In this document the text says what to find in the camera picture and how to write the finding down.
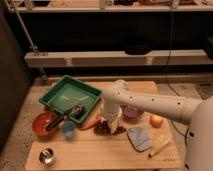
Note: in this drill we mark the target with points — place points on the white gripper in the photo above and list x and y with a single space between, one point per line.
114 121

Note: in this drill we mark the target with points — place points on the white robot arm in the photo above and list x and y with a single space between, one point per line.
197 114

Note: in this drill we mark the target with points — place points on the dark grapes bunch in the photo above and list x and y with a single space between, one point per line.
102 128

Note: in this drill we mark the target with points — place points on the purple bowl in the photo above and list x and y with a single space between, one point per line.
130 112

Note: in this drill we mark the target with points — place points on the orange carrot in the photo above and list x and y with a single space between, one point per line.
90 124

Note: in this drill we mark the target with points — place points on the black ladle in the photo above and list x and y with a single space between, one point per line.
73 111

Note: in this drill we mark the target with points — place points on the blue grey cloth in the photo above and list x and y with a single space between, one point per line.
139 138

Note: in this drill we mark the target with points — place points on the orange fruit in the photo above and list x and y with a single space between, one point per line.
156 121

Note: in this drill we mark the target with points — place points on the wooden board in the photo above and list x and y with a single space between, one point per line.
88 152

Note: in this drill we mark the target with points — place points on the blue plastic cup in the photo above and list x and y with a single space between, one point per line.
68 129

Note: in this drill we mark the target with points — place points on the green plastic tray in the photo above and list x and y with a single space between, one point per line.
68 92

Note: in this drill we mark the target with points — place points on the white shelf rack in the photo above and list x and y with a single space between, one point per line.
109 58

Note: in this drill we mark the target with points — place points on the yellow corn cob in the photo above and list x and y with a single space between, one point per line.
158 144

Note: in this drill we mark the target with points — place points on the red bowl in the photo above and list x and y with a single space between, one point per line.
41 122

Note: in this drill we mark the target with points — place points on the small metal cup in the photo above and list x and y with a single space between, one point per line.
46 157

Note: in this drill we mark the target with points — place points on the metal tripod pole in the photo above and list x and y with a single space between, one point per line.
33 47

